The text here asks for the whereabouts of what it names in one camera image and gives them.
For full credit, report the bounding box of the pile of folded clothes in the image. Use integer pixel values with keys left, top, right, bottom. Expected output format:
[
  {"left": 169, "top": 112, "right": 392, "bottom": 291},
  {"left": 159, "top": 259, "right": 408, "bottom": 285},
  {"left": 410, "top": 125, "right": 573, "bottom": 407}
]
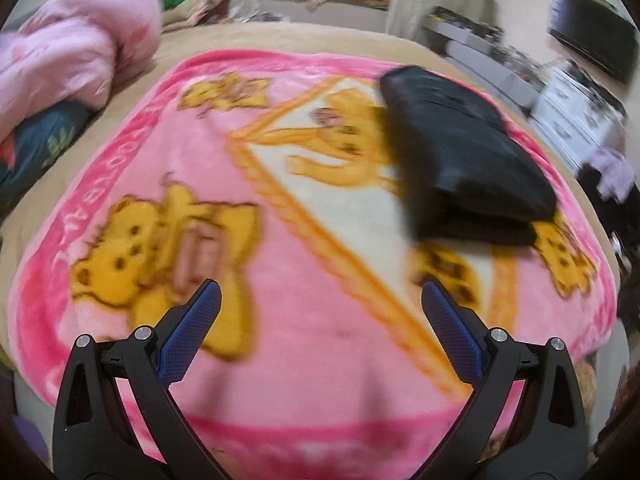
[{"left": 162, "top": 0, "right": 230, "bottom": 32}]

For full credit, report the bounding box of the pink quilted comforter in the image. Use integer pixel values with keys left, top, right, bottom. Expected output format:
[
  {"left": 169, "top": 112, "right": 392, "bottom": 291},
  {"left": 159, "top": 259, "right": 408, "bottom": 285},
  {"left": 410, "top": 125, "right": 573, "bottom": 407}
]
[{"left": 1, "top": 0, "right": 162, "bottom": 138}]

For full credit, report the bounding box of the black leather jacket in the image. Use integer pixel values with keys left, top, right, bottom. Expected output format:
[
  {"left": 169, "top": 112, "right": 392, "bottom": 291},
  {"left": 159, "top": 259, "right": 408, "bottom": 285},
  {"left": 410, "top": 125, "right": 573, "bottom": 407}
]
[{"left": 378, "top": 66, "right": 558, "bottom": 246}]

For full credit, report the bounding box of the lilac garment on chair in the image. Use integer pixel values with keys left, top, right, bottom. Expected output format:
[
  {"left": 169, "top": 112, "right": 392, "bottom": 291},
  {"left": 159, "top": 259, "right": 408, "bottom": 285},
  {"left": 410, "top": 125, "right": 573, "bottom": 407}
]
[{"left": 587, "top": 148, "right": 636, "bottom": 204}]

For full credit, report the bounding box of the white drawer cabinet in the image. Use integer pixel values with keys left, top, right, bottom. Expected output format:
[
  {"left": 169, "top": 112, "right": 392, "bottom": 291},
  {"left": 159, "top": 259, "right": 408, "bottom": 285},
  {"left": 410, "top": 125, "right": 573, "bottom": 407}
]
[{"left": 528, "top": 68, "right": 625, "bottom": 174}]

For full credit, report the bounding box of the dark teal floral pillow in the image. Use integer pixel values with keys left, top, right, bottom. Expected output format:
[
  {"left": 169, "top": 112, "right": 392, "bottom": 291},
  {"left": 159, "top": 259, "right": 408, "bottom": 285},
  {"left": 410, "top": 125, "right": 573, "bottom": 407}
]
[{"left": 1, "top": 101, "right": 96, "bottom": 214}]

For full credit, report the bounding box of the black flat television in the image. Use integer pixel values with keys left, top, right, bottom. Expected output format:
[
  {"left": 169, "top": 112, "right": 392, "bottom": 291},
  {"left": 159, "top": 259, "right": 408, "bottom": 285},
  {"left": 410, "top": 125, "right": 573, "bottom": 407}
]
[{"left": 548, "top": 0, "right": 639, "bottom": 84}]

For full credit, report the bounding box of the grey white vanity desk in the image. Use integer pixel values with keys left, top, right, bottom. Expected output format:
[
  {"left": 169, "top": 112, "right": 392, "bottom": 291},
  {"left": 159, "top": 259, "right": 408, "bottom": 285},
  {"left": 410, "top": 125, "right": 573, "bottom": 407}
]
[{"left": 421, "top": 0, "right": 544, "bottom": 116}]

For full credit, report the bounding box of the pink cartoon fleece blanket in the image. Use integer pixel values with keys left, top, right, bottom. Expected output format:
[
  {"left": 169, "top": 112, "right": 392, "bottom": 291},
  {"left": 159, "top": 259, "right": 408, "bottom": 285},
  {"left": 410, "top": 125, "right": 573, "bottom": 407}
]
[{"left": 1, "top": 50, "right": 617, "bottom": 479}]

